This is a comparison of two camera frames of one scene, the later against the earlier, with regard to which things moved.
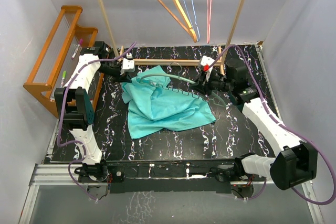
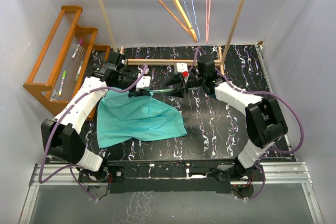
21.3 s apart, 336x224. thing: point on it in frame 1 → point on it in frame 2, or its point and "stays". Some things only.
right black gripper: [201, 86] → [175, 80]
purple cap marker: [80, 42] stays
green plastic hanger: [177, 76] → [161, 91]
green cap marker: [64, 73] stays
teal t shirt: [152, 105] → [120, 116]
